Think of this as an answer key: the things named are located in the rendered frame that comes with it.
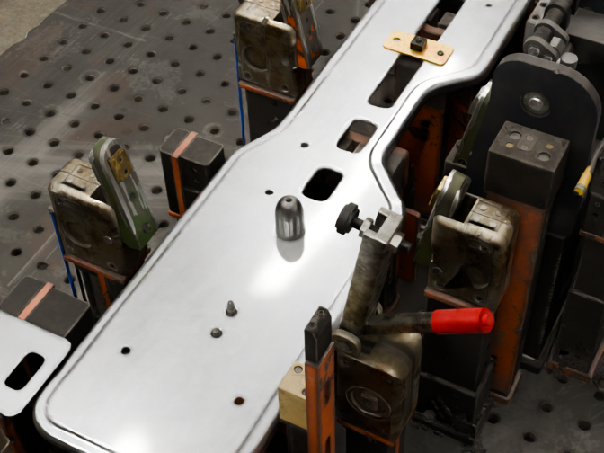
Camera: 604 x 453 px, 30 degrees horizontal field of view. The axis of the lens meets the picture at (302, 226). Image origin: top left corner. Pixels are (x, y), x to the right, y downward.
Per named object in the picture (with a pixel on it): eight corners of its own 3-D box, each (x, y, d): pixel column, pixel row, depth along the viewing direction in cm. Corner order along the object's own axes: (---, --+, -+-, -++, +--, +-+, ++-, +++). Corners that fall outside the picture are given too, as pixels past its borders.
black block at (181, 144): (192, 268, 158) (168, 113, 136) (259, 295, 155) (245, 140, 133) (162, 308, 153) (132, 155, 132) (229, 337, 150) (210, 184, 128)
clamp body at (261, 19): (262, 165, 171) (247, -24, 145) (333, 191, 167) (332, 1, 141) (231, 206, 166) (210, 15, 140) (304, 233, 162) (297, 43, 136)
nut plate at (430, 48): (381, 48, 142) (381, 39, 141) (394, 31, 144) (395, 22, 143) (443, 66, 139) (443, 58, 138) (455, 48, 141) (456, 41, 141)
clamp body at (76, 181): (116, 324, 152) (70, 137, 126) (190, 357, 148) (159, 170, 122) (77, 374, 147) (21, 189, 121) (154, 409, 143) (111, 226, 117)
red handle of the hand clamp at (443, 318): (353, 300, 107) (494, 293, 96) (364, 317, 108) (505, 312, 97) (333, 333, 104) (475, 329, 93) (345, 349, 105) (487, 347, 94)
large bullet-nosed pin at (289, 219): (284, 224, 125) (282, 182, 120) (310, 234, 124) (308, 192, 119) (270, 244, 123) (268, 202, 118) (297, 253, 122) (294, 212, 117)
